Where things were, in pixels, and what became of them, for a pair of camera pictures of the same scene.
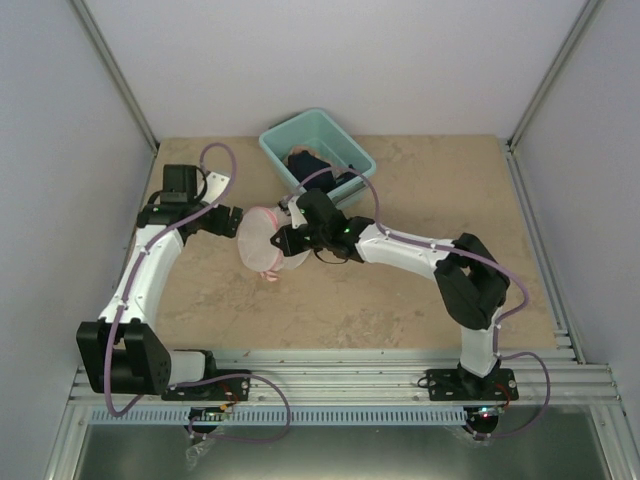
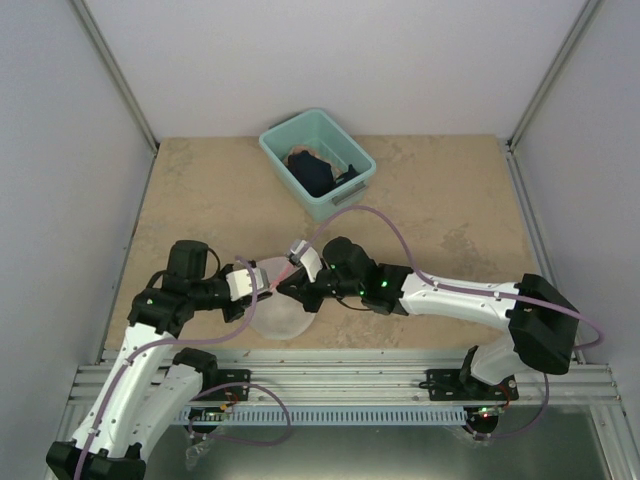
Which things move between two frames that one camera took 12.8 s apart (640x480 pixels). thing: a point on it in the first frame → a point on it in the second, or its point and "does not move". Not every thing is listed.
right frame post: x=580 y=27 does not move
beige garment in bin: x=314 y=152 does not move
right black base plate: x=463 y=385 does not move
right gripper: x=289 y=246 → x=303 y=293
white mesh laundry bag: x=257 y=249 → x=280 y=316
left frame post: x=89 y=21 does not move
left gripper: x=218 y=225 → x=231 y=314
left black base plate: x=237 y=388 does not move
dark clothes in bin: x=302 y=163 does not move
